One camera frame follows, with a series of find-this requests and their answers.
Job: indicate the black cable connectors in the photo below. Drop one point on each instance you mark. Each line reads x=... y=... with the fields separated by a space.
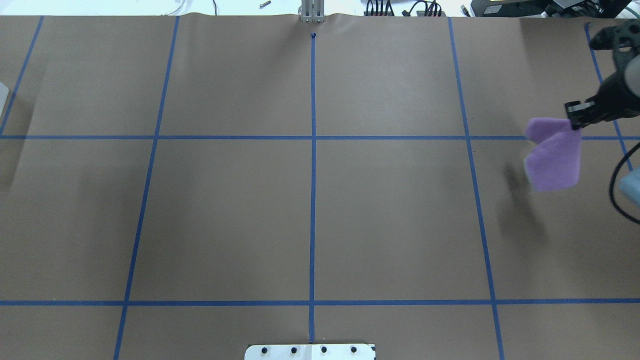
x=403 y=8

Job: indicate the purple cloth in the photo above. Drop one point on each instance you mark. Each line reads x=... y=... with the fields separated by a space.
x=555 y=162

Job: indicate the aluminium frame post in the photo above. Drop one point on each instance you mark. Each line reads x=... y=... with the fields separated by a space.
x=312 y=11

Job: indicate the clear plastic box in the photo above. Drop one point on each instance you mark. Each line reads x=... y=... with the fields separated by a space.
x=4 y=95

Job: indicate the black monitor on stand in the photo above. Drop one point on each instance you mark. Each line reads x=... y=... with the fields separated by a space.
x=600 y=9

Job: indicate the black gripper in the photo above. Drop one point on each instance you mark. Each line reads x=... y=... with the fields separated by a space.
x=611 y=99

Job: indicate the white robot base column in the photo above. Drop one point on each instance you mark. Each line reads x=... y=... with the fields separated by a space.
x=331 y=351

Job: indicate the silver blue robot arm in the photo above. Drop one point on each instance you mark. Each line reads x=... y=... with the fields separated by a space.
x=623 y=185

